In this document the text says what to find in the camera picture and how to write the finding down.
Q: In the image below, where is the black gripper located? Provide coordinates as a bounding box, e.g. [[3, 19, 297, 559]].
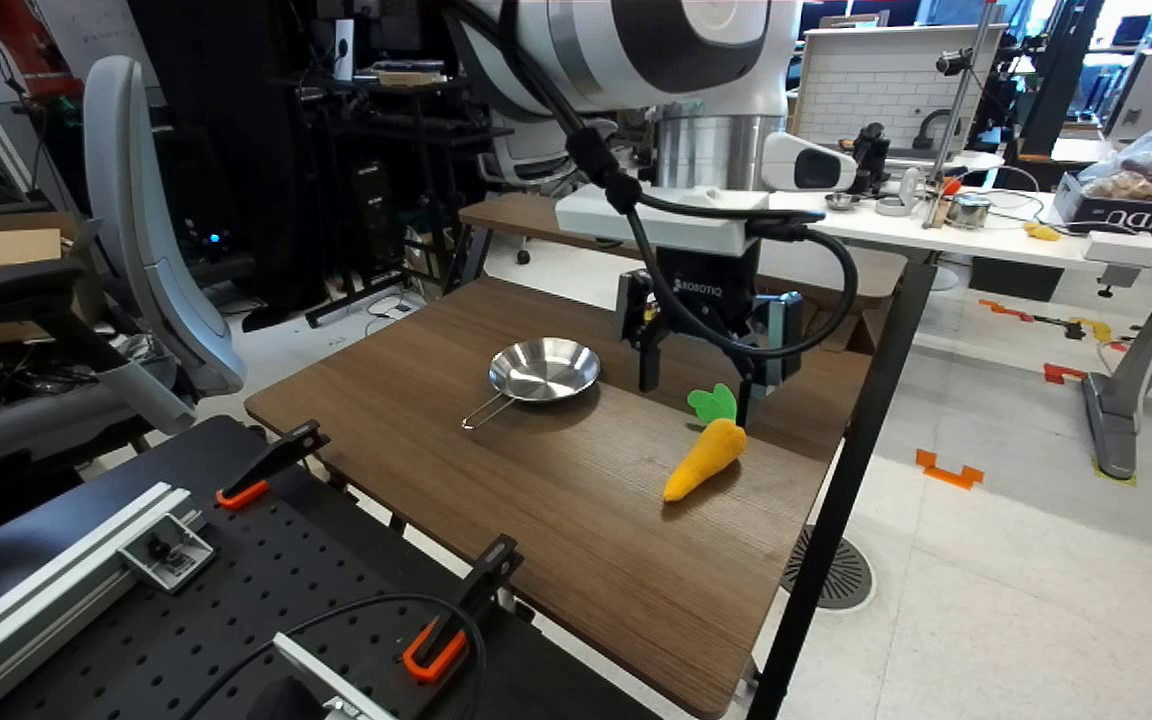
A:
[[615, 242, 810, 432]]

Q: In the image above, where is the yellow carrot plush toy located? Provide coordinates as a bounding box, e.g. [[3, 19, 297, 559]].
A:
[[660, 379, 753, 507]]

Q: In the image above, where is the small steel pan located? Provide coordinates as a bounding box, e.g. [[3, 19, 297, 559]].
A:
[[458, 330, 604, 440]]

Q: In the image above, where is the black metal table leg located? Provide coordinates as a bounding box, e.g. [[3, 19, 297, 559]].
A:
[[744, 246, 943, 720]]

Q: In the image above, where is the round floor drain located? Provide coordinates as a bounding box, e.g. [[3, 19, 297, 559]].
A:
[[786, 537, 880, 615]]

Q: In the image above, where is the white grey desk device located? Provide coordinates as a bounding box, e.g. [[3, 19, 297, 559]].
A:
[[758, 129, 863, 197]]

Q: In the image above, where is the white desk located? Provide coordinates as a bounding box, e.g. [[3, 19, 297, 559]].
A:
[[460, 177, 1152, 484]]

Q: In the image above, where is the orange black bar clamp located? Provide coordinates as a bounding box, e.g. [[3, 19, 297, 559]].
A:
[[208, 416, 334, 515], [397, 531, 527, 689]]

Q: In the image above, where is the white perforated panel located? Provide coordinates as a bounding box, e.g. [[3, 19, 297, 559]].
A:
[[789, 19, 1010, 139]]

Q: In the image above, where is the black equipment rack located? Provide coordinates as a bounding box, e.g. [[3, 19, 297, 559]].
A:
[[293, 49, 506, 315]]

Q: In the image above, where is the box of packaged snacks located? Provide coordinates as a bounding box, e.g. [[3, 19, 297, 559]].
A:
[[1051, 122, 1152, 246]]

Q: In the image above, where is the black perforated breadboard table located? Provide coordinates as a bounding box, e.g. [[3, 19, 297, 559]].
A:
[[0, 413, 660, 720]]

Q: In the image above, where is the grey office chair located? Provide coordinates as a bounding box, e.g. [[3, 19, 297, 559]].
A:
[[78, 50, 247, 401]]

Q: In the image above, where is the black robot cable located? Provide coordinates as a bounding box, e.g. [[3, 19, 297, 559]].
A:
[[438, 0, 863, 390]]

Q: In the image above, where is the black cable on breadboard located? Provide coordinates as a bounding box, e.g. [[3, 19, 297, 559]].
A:
[[185, 586, 493, 720]]

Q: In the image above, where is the short aluminium rail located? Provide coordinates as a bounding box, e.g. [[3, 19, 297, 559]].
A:
[[264, 626, 388, 720]]

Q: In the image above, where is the long aluminium rail with bracket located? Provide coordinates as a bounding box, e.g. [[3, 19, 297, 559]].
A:
[[0, 479, 222, 704]]

